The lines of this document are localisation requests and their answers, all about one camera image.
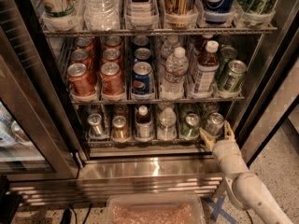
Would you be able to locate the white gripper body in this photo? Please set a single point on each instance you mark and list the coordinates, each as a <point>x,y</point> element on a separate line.
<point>223,151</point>

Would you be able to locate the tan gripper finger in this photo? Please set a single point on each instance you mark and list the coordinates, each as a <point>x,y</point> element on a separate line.
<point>209,140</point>
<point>228,132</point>

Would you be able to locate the silver green 7up can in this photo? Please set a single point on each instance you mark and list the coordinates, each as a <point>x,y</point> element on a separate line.
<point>214,124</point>

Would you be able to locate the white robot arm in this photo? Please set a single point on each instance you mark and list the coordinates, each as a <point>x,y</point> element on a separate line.
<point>245,189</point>

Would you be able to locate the green can bottom shelf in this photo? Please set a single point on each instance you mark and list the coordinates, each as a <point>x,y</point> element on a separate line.
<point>190,126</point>

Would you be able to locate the clear water bottle bottom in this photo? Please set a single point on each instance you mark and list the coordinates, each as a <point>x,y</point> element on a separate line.
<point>167,125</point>

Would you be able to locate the clear water bottle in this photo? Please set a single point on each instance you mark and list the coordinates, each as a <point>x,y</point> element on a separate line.
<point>167,125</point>
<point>176,67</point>

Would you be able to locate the green can middle front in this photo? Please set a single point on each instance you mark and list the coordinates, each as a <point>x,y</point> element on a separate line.
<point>232,76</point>

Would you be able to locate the brown tea bottle bottom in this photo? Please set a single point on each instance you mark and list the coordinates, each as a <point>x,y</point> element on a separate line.
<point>143,123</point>

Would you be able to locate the brown tea bottle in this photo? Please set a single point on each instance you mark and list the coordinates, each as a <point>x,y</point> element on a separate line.
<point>143,123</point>
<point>207,65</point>

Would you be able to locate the gold can bottom shelf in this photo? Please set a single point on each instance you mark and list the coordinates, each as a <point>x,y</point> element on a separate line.
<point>120,129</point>

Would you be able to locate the blue pepsi can front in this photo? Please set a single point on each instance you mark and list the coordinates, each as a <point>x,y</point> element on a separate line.
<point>142,78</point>

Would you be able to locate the blue pepsi can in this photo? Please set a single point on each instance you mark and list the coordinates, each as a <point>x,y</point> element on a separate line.
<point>142,55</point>
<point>142,78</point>

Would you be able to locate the red can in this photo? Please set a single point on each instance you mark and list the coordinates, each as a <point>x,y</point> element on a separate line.
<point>80,79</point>
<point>112,83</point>

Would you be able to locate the silver can bottom shelf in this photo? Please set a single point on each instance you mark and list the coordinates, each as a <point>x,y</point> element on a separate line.
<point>95,122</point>

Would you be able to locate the stainless steel display fridge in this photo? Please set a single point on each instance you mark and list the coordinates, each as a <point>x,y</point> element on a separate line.
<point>105,167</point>

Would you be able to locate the red can second row right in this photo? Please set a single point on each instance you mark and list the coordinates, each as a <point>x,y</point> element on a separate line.
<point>112,55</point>

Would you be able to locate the red can second row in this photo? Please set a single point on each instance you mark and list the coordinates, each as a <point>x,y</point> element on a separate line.
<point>81,56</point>
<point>112,55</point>

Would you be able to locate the red can front left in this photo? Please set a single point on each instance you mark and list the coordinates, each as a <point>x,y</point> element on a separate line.
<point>80,79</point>

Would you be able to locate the red can second row left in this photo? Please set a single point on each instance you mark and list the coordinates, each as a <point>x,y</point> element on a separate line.
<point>81,56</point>

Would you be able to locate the glass fridge door left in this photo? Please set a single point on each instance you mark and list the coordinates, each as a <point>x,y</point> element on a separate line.
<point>21,98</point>

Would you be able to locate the blue tape cross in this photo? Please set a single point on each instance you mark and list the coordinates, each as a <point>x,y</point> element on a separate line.
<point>217,210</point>

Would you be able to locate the clear water bottle middle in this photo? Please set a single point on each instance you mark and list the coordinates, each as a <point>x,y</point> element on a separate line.
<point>176,67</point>

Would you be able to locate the brown tea bottle middle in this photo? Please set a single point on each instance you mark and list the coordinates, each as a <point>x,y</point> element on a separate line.
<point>207,65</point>

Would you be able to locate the clear plastic bin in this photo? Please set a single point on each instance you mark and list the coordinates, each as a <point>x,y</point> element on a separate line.
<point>156,208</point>

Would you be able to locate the large water bottle top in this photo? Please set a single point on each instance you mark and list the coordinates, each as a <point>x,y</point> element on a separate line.
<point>101,15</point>

